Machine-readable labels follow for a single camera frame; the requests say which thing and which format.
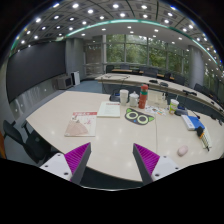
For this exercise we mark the green and white cup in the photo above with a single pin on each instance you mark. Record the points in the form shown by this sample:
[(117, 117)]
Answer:
[(173, 106)]

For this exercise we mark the pink computer mouse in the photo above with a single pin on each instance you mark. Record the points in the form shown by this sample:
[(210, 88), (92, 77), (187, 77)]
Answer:
[(182, 150)]

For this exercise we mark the long curved conference desk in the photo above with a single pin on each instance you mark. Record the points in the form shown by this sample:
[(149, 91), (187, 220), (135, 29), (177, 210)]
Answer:
[(156, 84)]

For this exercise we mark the white calculator with black top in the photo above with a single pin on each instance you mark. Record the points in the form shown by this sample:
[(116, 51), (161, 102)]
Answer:
[(201, 134)]

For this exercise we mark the colourful leaflet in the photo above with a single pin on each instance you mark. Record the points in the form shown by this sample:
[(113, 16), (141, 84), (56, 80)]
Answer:
[(155, 110)]

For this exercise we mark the large dark wall screen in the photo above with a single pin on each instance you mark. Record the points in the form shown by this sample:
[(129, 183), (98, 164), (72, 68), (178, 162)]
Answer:
[(34, 65)]

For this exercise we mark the white lidded mug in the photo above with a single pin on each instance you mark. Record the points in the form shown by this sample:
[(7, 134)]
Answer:
[(133, 99)]

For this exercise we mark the black office chair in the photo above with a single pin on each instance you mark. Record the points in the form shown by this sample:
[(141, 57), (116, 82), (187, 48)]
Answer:
[(35, 146)]

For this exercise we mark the white booklet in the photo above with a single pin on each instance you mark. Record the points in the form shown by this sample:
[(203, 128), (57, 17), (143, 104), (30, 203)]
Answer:
[(109, 109)]

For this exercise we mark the red and white magazine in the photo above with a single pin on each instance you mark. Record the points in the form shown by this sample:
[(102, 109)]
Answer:
[(82, 124)]

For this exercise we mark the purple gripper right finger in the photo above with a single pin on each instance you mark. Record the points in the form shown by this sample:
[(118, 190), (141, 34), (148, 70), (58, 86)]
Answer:
[(151, 166)]

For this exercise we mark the red thermos bottle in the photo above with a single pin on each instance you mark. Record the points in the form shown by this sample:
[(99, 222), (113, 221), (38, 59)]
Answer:
[(143, 96)]

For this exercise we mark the grey box cabinet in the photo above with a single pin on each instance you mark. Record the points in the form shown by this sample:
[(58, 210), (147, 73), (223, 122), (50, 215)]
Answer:
[(64, 82)]

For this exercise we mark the white paper cup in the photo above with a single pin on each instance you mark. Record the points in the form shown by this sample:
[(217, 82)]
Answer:
[(123, 96)]

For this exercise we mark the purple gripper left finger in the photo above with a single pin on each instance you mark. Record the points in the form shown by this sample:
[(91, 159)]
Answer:
[(69, 166)]

